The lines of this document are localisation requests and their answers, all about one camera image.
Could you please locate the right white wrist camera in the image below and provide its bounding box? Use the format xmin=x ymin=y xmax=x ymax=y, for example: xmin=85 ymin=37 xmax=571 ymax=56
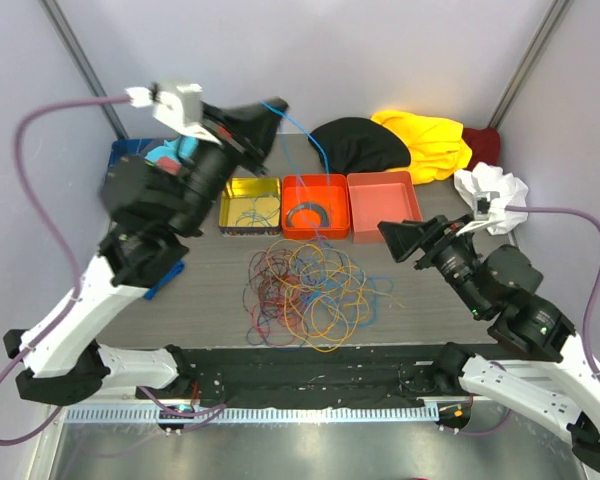
xmin=457 ymin=191 xmax=505 ymax=236

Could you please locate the left aluminium frame post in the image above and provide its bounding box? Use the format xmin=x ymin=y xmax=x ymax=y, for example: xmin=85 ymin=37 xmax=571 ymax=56
xmin=38 ymin=0 xmax=128 ymax=140

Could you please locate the orange square tray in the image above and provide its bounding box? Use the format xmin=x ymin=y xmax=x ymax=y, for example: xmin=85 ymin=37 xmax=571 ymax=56
xmin=281 ymin=174 xmax=351 ymax=240

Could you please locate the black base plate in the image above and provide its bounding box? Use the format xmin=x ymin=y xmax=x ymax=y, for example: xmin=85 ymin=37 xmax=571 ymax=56
xmin=151 ymin=345 xmax=465 ymax=410

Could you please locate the royal blue cloth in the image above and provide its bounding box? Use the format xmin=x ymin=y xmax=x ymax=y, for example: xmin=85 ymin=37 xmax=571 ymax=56
xmin=143 ymin=260 xmax=185 ymax=301

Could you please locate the white slotted cable duct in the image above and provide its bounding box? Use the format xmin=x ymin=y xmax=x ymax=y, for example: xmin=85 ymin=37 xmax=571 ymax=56
xmin=65 ymin=403 xmax=439 ymax=424

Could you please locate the aluminium frame post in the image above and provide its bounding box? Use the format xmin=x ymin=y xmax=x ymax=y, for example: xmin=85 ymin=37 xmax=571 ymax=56
xmin=38 ymin=0 xmax=128 ymax=140
xmin=488 ymin=0 xmax=574 ymax=130

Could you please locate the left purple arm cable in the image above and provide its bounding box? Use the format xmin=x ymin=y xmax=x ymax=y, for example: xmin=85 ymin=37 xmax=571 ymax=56
xmin=0 ymin=96 xmax=229 ymax=445

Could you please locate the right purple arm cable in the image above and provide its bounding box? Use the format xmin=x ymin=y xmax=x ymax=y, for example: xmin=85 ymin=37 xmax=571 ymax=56
xmin=454 ymin=204 xmax=600 ymax=437

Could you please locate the salmon pink cloth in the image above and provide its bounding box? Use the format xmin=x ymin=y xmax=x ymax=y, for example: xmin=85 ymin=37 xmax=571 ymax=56
xmin=155 ymin=157 xmax=181 ymax=175

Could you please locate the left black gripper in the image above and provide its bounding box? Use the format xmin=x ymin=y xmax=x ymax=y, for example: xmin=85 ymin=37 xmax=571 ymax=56
xmin=171 ymin=99 xmax=291 ymax=236

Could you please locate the cyan cloth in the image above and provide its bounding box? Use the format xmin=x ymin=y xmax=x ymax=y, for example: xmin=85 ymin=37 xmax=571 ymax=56
xmin=144 ymin=136 xmax=198 ymax=163

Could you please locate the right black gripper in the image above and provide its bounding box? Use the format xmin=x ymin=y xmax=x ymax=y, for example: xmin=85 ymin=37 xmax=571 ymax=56
xmin=375 ymin=213 xmax=488 ymax=316

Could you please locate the dark red cloth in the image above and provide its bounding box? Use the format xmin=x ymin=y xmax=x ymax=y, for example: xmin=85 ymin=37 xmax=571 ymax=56
xmin=462 ymin=127 xmax=501 ymax=171

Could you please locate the white cloth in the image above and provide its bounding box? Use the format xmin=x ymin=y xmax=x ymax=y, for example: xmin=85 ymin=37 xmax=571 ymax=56
xmin=453 ymin=163 xmax=529 ymax=235

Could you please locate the salmon pink square tray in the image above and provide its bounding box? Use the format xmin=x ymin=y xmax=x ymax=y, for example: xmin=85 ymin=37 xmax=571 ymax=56
xmin=347 ymin=171 xmax=423 ymax=244

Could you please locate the right aluminium frame post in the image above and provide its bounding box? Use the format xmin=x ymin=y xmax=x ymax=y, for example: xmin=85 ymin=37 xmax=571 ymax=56
xmin=488 ymin=0 xmax=574 ymax=130

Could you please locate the light blue wire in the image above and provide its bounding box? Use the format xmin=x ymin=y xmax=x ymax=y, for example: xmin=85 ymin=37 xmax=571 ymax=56
xmin=261 ymin=101 xmax=339 ymax=246

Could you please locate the blue plaid cloth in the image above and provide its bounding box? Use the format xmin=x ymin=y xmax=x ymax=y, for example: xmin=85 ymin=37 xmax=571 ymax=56
xmin=107 ymin=138 xmax=164 ymax=173

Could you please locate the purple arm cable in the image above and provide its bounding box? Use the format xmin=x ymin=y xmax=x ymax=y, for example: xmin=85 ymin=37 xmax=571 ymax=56
xmin=454 ymin=204 xmax=600 ymax=437
xmin=0 ymin=96 xmax=229 ymax=445

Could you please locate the blue tangled wire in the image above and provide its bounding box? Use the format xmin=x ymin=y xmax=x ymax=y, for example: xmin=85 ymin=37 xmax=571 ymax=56
xmin=245 ymin=239 xmax=396 ymax=347

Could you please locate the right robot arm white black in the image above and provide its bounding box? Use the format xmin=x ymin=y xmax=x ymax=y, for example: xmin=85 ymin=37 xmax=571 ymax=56
xmin=378 ymin=215 xmax=600 ymax=474

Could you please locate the yellow cloth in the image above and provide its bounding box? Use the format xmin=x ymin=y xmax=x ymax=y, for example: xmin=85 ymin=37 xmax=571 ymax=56
xmin=371 ymin=110 xmax=473 ymax=185

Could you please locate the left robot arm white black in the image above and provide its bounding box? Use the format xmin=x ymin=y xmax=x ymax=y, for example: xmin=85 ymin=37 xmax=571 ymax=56
xmin=4 ymin=88 xmax=288 ymax=407

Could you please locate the red tangled wire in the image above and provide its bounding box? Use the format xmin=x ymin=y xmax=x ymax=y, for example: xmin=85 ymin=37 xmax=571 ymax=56
xmin=243 ymin=248 xmax=311 ymax=334

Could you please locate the gold tin box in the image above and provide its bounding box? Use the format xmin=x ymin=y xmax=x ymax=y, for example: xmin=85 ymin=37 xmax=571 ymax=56
xmin=218 ymin=177 xmax=282 ymax=237

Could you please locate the yellow tangled wire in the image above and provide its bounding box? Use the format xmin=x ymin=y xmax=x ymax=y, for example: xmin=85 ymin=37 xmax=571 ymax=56
xmin=265 ymin=237 xmax=404 ymax=353

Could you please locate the grey coiled wire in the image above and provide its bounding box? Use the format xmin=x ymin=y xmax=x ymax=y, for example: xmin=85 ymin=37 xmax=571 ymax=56
xmin=286 ymin=201 xmax=333 ymax=227

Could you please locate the black cloth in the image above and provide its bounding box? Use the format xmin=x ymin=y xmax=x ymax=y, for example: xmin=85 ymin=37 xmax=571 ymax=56
xmin=309 ymin=117 xmax=411 ymax=175

